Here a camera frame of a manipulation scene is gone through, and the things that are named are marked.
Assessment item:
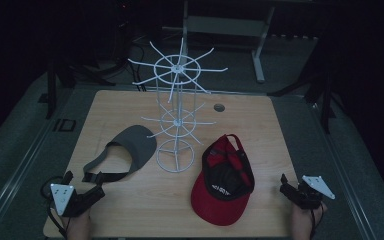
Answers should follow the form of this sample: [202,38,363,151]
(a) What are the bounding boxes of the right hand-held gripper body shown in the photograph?
[293,175,336,211]

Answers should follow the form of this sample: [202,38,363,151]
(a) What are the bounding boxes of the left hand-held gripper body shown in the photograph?
[49,181,97,218]

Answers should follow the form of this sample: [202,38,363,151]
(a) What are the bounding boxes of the black floor cables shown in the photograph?
[123,41,148,93]

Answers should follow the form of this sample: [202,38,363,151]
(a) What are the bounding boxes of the white metal frame desk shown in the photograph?
[161,0,277,84]

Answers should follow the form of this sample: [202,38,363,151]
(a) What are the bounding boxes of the black metal stand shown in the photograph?
[44,59,63,120]
[276,71,336,135]

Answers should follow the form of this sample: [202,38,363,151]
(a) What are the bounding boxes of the black floor bracket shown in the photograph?
[52,117,78,133]

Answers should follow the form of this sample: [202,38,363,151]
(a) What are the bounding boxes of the person's right hand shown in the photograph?
[291,202,329,240]

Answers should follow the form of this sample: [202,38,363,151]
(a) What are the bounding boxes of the person's left hand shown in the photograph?
[60,213,93,240]

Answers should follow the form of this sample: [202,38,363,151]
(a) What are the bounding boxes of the red baseball cap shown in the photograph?
[190,133,256,227]

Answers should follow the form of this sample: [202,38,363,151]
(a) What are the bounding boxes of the grey sun visor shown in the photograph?
[81,124,158,184]

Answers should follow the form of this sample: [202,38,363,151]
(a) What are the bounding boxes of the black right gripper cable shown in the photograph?
[309,202,325,236]

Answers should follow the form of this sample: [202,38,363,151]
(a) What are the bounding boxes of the white wire display rack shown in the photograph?
[127,37,229,174]

